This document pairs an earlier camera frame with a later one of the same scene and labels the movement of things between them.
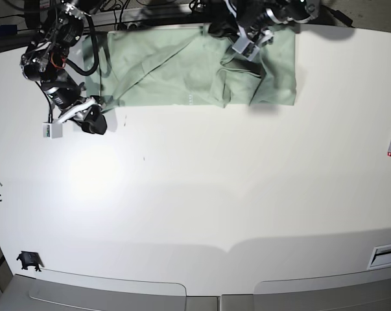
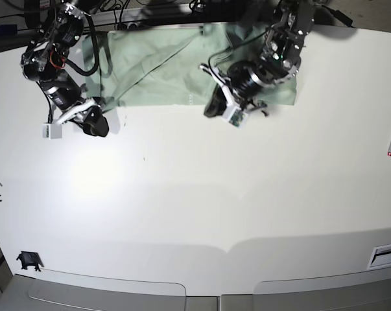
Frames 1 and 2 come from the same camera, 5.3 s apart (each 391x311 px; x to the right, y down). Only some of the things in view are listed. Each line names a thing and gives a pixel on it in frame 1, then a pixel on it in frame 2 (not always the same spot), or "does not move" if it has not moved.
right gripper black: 251,18 -> 244,86
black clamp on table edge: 30,259 does not move
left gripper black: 69,94 does not move
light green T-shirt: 190,67 does not move
